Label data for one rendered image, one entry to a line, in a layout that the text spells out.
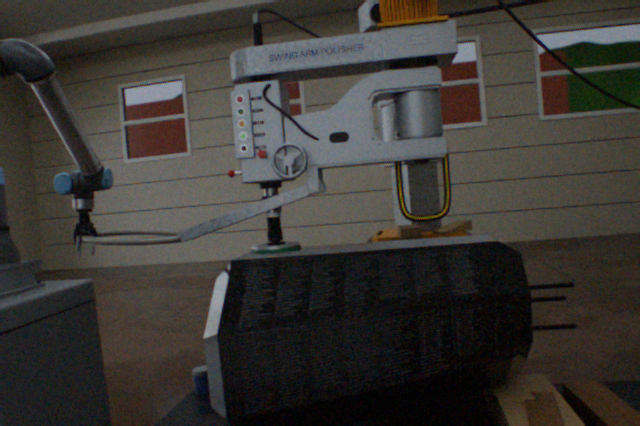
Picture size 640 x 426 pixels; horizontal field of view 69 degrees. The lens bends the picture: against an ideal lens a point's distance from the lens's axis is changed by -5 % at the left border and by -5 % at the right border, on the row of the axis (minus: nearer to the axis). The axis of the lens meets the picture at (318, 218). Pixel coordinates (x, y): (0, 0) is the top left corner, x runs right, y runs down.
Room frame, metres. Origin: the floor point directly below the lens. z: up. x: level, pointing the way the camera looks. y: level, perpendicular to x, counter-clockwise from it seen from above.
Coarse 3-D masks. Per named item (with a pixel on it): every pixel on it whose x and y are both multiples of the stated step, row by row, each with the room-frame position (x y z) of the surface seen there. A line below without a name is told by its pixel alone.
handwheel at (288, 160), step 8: (288, 144) 1.97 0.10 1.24; (296, 144) 1.97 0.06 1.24; (304, 152) 1.96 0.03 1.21; (272, 160) 1.98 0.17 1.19; (288, 160) 1.96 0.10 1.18; (304, 160) 1.96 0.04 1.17; (288, 168) 1.97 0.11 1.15; (304, 168) 1.96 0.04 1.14; (280, 176) 1.98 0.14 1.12; (288, 176) 1.97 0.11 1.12; (296, 176) 1.97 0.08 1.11
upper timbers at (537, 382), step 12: (528, 384) 1.85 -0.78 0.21; (540, 384) 1.83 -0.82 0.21; (492, 396) 1.87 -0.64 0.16; (504, 408) 1.67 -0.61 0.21; (516, 408) 1.66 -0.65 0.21; (564, 408) 1.62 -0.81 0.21; (504, 420) 1.63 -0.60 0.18; (516, 420) 1.57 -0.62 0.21; (528, 420) 1.56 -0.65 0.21; (564, 420) 1.53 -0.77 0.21; (576, 420) 1.52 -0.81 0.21
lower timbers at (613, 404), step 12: (564, 384) 2.06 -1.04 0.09; (576, 384) 2.04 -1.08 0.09; (588, 384) 2.03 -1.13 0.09; (600, 384) 2.01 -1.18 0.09; (564, 396) 2.06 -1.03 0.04; (576, 396) 1.94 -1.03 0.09; (588, 396) 1.91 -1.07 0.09; (600, 396) 1.90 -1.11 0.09; (612, 396) 1.89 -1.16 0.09; (492, 408) 1.94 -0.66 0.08; (576, 408) 1.94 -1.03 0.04; (588, 408) 1.83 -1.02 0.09; (600, 408) 1.80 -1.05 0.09; (612, 408) 1.79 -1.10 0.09; (624, 408) 1.78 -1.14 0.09; (492, 420) 1.94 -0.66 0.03; (588, 420) 1.83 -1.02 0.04; (600, 420) 1.73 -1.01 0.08; (612, 420) 1.70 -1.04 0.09; (624, 420) 1.69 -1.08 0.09; (636, 420) 1.68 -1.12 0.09
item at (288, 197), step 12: (288, 192) 2.07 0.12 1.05; (300, 192) 2.07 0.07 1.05; (264, 204) 2.09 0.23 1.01; (276, 204) 2.08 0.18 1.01; (228, 216) 2.11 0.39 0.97; (240, 216) 2.10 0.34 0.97; (252, 216) 2.16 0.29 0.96; (192, 228) 2.13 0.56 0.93; (204, 228) 2.12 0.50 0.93; (216, 228) 2.12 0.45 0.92
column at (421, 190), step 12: (408, 168) 2.59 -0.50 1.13; (420, 168) 2.61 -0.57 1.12; (432, 168) 2.64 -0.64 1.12; (408, 180) 2.59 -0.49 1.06; (420, 180) 2.61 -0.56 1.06; (432, 180) 2.64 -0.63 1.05; (396, 192) 2.73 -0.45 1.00; (408, 192) 2.59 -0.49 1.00; (420, 192) 2.61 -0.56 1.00; (432, 192) 2.63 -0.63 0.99; (396, 204) 2.73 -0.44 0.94; (408, 204) 2.60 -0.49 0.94; (420, 204) 2.61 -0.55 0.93; (432, 204) 2.63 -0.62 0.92; (396, 216) 2.74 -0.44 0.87; (396, 228) 2.76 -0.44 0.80; (432, 228) 2.63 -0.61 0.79
